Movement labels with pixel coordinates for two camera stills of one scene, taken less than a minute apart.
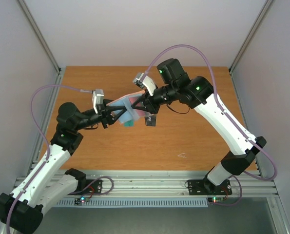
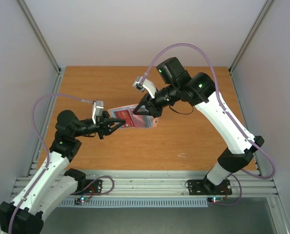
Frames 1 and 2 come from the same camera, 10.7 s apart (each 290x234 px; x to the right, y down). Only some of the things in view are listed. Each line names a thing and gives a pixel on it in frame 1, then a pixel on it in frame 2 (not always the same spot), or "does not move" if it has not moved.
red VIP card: [132, 100] -> [125, 115]
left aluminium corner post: [41, 36] does not move
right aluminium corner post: [261, 17] does not move
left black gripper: [106, 117] -> [105, 126]
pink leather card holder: [131, 113] -> [133, 120]
